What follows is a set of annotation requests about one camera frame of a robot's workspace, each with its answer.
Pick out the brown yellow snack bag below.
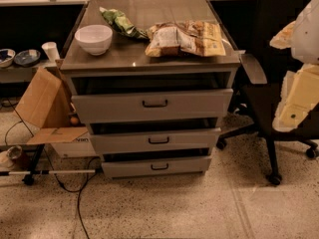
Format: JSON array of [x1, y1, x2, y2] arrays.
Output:
[[146, 20, 225, 57]]

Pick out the black office chair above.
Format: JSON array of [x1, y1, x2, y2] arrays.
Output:
[[216, 0, 319, 185]]

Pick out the white paper cup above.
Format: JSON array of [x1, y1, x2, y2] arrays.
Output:
[[42, 42, 60, 62]]

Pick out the small orange ball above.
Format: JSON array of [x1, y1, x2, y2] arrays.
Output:
[[70, 117, 80, 126]]

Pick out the low grey shelf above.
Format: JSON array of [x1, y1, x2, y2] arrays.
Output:
[[0, 59, 63, 84]]

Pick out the grey middle drawer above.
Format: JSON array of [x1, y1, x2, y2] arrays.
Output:
[[91, 127, 221, 154]]

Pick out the green chip bag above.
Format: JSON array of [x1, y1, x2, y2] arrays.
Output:
[[99, 7, 149, 39]]

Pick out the white box with print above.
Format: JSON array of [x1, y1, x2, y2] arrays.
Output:
[[52, 133, 96, 158]]

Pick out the blue white bowl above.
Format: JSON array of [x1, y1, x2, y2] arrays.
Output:
[[0, 49, 16, 68]]

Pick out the open cardboard box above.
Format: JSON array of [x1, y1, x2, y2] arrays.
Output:
[[14, 67, 88, 145]]

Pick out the grey drawer cabinet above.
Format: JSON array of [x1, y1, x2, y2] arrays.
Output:
[[60, 0, 241, 179]]

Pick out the grey top drawer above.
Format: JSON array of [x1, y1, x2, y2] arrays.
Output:
[[72, 89, 232, 123]]

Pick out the black floor cable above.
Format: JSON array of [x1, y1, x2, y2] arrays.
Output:
[[0, 97, 101, 239]]

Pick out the grey bottom drawer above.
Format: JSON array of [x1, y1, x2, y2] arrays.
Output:
[[101, 156, 211, 178]]

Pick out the grey drawer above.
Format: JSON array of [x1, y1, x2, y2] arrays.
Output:
[[91, 127, 221, 154], [72, 89, 232, 123], [101, 156, 211, 178]]

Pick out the black white stand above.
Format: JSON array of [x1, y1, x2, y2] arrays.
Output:
[[0, 144, 98, 185]]

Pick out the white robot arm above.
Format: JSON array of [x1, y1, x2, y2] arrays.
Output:
[[270, 0, 319, 132]]

